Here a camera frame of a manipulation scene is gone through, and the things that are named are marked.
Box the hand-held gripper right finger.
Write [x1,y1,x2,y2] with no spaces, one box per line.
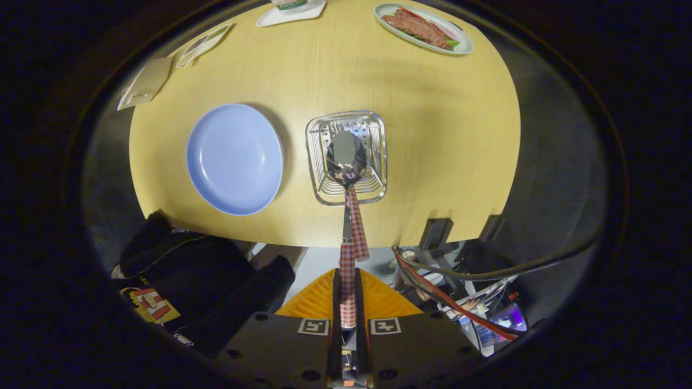
[354,267,484,389]

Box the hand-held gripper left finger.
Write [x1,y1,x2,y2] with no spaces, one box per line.
[214,267,344,389]

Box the fork with red checked handle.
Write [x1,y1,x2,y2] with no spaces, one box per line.
[346,186,370,262]

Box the spoon with red checked handle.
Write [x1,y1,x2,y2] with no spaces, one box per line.
[326,130,367,330]

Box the black table clamp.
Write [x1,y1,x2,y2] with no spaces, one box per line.
[419,218,454,251]
[478,214,503,242]

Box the person's black jacket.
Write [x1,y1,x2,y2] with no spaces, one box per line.
[111,211,296,360]

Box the purple lit device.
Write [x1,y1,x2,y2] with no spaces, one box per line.
[476,303,528,347]

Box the blue round plate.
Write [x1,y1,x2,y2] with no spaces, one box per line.
[186,103,284,216]

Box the green plate with meat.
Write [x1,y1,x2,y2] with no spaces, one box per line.
[374,3,474,56]

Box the white divided seasoning dish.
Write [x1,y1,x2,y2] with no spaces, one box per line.
[175,23,233,69]

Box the white square coaster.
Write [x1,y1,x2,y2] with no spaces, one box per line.
[256,0,327,28]

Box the white toaster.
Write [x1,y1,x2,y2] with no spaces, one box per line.
[117,56,174,111]

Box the red cable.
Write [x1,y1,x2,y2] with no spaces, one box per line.
[392,247,521,342]

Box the dark thick cable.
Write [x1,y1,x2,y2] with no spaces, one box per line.
[403,232,602,283]

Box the metal wire basket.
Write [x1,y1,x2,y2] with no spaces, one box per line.
[305,110,388,207]

